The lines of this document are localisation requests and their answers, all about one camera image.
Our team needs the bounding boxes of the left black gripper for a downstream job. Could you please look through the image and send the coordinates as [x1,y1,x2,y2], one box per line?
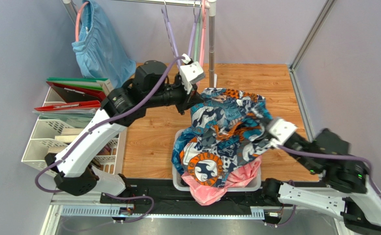
[145,75,204,116]

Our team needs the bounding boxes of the patterned blue orange shorts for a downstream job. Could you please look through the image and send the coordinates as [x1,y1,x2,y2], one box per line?
[172,88,272,188]

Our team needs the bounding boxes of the purple notched hanger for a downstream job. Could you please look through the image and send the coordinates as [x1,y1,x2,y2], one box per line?
[161,5,179,57]

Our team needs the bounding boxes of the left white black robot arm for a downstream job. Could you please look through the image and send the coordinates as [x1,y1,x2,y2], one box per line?
[45,56,205,196]

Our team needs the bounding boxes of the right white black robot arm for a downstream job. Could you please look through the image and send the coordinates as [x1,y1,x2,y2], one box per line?
[261,127,381,235]

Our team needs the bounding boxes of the green hanger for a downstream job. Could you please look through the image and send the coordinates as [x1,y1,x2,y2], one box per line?
[193,10,202,61]

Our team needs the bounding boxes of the pink shorts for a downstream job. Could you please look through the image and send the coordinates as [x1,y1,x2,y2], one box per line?
[181,155,262,206]

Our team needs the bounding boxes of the purple plain hanger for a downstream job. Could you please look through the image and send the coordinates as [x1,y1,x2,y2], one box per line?
[187,10,200,56]

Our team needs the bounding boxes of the pink hanger on rack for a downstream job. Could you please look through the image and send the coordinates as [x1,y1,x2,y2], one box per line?
[198,0,206,67]

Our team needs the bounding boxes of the light blue hung shorts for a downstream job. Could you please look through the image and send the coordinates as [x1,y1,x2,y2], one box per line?
[72,0,136,88]

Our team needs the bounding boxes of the pink hanger holding shorts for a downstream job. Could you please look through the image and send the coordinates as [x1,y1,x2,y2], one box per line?
[75,1,89,42]

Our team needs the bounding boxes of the white rack base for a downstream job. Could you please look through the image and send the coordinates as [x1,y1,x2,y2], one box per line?
[209,73,218,88]

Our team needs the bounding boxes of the white laundry basket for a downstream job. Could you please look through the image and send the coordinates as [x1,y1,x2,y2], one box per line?
[172,130,264,192]

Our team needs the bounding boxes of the red flat folder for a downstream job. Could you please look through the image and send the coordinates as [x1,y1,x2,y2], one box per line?
[34,100,101,112]

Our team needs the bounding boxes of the green folder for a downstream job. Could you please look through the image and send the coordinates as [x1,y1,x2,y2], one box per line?
[46,77,114,94]

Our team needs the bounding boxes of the metal clothes rack pole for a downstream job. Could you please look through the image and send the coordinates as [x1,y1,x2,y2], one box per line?
[206,0,217,76]

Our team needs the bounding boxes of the red clipboard folder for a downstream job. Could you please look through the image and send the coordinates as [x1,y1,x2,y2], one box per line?
[47,82,106,103]

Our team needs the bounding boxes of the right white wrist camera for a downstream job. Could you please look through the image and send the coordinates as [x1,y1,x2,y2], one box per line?
[266,117,298,148]

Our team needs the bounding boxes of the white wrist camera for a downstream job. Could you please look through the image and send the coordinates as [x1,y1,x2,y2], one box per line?
[179,54,205,94]
[266,117,298,148]

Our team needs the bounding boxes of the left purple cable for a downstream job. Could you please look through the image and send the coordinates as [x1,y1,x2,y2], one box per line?
[34,56,188,193]

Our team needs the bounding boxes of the purple cable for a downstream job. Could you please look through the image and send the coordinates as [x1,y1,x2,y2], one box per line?
[276,145,381,222]
[34,56,188,193]

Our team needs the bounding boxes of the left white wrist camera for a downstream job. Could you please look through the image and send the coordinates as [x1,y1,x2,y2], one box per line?
[179,54,205,94]

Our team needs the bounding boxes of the slotted cable duct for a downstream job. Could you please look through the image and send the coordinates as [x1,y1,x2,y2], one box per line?
[60,206,265,220]

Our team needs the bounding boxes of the metal clothes rack rail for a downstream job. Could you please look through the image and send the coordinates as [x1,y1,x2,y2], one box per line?
[118,0,202,7]

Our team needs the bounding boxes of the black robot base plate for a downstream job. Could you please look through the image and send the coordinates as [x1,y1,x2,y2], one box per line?
[100,179,299,215]

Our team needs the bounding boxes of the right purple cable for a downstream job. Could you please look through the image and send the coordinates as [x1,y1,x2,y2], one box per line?
[276,145,381,222]

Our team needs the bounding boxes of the aluminium frame post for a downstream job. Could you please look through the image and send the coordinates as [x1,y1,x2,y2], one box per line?
[289,0,337,71]

